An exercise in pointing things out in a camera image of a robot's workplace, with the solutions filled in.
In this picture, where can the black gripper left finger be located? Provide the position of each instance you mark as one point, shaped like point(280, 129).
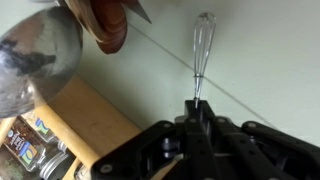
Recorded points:
point(156, 150)

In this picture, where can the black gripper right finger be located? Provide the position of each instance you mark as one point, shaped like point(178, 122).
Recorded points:
point(260, 150)

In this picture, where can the glass spice jar silver lid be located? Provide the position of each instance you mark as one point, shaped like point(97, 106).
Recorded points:
point(41, 126)
point(26, 150)

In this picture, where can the reddish brown wooden spoon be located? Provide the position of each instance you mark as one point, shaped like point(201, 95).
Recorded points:
point(106, 26)

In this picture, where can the metal ladle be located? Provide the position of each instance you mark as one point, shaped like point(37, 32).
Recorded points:
point(33, 60)

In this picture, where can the wooden wall spice rack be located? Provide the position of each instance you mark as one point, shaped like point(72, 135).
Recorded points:
point(93, 116)

